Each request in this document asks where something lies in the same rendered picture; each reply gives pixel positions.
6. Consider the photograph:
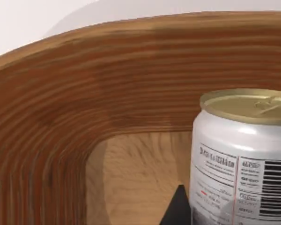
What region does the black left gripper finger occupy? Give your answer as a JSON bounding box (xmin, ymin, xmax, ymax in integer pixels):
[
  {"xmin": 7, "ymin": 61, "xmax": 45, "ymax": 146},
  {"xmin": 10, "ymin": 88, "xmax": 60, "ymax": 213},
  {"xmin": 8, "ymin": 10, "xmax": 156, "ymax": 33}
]
[{"xmin": 159, "ymin": 184, "xmax": 195, "ymax": 225}]

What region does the white can with gold lid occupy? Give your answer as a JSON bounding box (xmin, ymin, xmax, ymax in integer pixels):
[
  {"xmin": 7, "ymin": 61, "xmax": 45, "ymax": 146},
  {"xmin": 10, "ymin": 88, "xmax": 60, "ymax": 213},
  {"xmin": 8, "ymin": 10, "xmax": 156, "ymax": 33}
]
[{"xmin": 188, "ymin": 89, "xmax": 281, "ymax": 225}]

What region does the wooden basket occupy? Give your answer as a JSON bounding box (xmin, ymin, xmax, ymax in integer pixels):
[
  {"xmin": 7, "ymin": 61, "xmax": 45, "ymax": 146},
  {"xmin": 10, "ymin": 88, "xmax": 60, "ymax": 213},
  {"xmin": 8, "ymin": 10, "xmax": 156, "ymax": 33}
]
[{"xmin": 0, "ymin": 11, "xmax": 281, "ymax": 225}]

